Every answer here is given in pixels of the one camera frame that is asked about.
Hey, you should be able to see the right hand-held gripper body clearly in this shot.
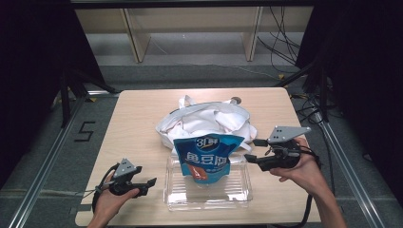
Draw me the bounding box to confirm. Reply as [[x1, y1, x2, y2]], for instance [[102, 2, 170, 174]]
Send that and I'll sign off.
[[258, 125, 312, 173]]

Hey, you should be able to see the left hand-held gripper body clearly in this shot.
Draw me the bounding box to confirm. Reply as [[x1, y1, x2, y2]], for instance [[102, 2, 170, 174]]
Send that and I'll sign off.
[[107, 157, 150, 199]]

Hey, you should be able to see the blue snack packet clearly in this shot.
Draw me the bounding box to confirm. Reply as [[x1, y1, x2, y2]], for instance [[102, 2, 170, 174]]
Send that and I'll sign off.
[[172, 133, 245, 185]]

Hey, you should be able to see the clear plastic box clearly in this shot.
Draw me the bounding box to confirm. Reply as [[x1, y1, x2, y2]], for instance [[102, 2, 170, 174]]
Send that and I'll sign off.
[[163, 154, 254, 212]]

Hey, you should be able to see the white cloth tote bag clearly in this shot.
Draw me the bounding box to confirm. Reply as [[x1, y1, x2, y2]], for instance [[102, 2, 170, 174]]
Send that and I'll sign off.
[[155, 94, 259, 150]]

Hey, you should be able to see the person's left hand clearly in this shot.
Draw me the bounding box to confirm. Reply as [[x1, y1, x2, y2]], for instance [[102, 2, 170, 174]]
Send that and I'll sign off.
[[93, 172, 141, 221]]

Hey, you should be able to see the person's right hand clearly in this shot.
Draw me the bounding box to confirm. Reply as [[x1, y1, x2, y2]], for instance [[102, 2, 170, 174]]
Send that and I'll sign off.
[[269, 136, 331, 198]]

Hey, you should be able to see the black metal stand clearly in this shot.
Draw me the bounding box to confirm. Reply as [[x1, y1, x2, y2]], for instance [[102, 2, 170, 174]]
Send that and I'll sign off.
[[59, 66, 119, 128], [275, 58, 331, 124]]

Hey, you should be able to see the dark curtain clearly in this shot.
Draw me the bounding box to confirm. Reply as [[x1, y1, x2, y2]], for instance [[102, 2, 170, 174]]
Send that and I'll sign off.
[[295, 0, 403, 208], [0, 0, 107, 191]]

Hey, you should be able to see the light wooden shelf unit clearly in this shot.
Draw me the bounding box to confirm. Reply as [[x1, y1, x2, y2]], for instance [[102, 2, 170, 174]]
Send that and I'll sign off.
[[74, 5, 316, 64]]

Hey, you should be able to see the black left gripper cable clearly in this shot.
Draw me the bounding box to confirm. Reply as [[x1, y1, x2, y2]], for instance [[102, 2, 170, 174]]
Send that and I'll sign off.
[[90, 162, 121, 214]]

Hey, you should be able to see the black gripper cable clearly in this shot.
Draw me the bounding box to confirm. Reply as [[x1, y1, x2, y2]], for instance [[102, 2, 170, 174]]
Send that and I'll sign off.
[[272, 146, 322, 228], [90, 162, 121, 214]]

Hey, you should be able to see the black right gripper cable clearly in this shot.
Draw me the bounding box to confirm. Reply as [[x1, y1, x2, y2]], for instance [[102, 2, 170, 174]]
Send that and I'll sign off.
[[272, 146, 322, 228]]

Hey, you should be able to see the aluminium frame rail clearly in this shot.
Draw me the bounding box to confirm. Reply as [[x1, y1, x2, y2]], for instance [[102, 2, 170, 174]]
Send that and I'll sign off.
[[7, 89, 122, 228], [312, 110, 387, 228]]

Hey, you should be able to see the bundle of black hanging cables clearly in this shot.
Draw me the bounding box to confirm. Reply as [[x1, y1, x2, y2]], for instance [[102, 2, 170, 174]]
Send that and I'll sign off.
[[256, 6, 302, 74]]

